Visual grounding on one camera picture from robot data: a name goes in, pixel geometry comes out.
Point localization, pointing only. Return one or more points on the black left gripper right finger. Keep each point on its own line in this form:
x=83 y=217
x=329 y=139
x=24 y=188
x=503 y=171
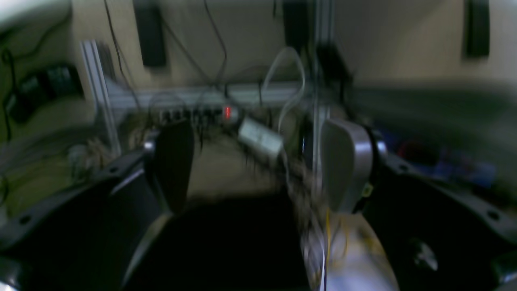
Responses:
x=436 y=236

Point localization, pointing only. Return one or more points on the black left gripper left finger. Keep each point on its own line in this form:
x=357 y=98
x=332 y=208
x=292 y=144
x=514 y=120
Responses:
x=88 y=237

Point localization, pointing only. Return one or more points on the black T-shirt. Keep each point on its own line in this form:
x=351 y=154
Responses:
x=235 y=244

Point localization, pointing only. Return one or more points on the white tag under table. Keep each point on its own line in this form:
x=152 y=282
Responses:
x=260 y=138

